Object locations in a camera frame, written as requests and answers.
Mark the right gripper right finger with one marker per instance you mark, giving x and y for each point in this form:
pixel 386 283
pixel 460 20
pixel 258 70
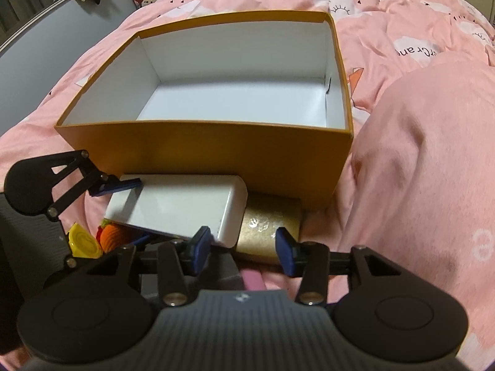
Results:
pixel 314 263

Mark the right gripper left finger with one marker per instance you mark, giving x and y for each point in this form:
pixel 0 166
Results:
pixel 172 260

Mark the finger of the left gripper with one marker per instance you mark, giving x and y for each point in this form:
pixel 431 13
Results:
pixel 94 181
pixel 135 241

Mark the white glasses case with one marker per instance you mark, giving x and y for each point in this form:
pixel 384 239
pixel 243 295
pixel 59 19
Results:
pixel 178 205

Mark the gold small box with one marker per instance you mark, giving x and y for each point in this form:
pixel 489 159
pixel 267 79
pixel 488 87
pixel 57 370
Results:
pixel 263 215

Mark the yellow round toy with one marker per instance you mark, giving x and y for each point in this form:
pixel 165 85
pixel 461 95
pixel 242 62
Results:
pixel 83 244

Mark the orange crochet carrot toy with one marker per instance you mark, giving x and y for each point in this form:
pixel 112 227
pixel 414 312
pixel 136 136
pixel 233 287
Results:
pixel 110 235

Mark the pink printed duvet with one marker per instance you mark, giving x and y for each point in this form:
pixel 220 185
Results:
pixel 418 185

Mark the orange cardboard storage box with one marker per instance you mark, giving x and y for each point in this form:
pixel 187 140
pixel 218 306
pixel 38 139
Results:
pixel 258 94

